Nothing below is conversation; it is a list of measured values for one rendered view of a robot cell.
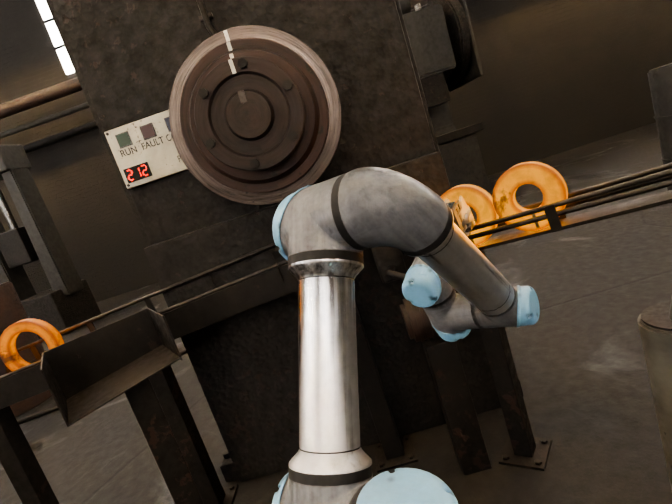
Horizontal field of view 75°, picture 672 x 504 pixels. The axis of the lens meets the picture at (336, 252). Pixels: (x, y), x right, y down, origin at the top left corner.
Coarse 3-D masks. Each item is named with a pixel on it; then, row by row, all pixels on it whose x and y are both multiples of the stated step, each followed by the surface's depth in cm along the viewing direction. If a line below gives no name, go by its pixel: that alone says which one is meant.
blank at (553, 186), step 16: (512, 176) 100; (528, 176) 98; (544, 176) 96; (560, 176) 96; (496, 192) 103; (512, 192) 101; (544, 192) 97; (560, 192) 95; (496, 208) 104; (512, 208) 102; (560, 208) 96; (528, 224) 101; (544, 224) 99
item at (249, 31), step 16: (240, 32) 115; (256, 32) 115; (272, 32) 115; (208, 48) 115; (304, 48) 115; (192, 64) 116; (320, 64) 116; (176, 80) 117; (320, 80) 117; (176, 96) 118; (336, 96) 118; (176, 112) 119; (336, 112) 118; (176, 128) 119; (336, 128) 119; (176, 144) 120; (336, 144) 120; (192, 160) 121; (320, 160) 121; (208, 176) 122; (304, 176) 122; (224, 192) 123; (240, 192) 123; (272, 192) 123; (288, 192) 123
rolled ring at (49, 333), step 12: (12, 324) 132; (24, 324) 132; (36, 324) 132; (48, 324) 135; (0, 336) 133; (12, 336) 133; (48, 336) 133; (60, 336) 136; (0, 348) 134; (12, 348) 135; (48, 348) 134; (12, 360) 135; (24, 360) 138
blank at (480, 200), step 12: (456, 192) 108; (468, 192) 107; (480, 192) 105; (468, 204) 108; (480, 204) 106; (492, 204) 105; (480, 216) 107; (492, 216) 105; (492, 228) 106; (480, 240) 109
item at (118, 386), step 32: (128, 320) 118; (160, 320) 109; (64, 352) 110; (96, 352) 114; (128, 352) 118; (160, 352) 116; (64, 384) 110; (96, 384) 112; (128, 384) 102; (64, 416) 93; (160, 416) 110; (160, 448) 110; (192, 480) 114
